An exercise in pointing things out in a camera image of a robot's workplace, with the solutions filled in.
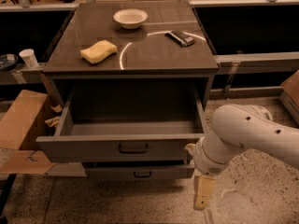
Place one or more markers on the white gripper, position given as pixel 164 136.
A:
pixel 206 161

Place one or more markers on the grey top drawer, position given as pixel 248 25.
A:
pixel 127 126

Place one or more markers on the grey drawer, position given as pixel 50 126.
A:
pixel 127 126
pixel 137 170

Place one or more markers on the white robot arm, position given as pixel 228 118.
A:
pixel 235 129

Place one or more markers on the grey lower drawer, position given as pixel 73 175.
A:
pixel 137 170

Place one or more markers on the grey drawer cabinet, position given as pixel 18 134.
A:
pixel 142 52

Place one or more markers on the cardboard box at right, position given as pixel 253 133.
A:
pixel 290 95

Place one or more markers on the yellow sponge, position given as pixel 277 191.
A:
pixel 98 51

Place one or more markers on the white ceramic bowl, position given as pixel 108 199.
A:
pixel 130 18

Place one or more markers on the brown cardboard box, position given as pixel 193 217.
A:
pixel 19 129

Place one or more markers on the white paper cup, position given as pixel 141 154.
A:
pixel 28 55

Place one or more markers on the dark round lid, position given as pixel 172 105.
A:
pixel 8 62

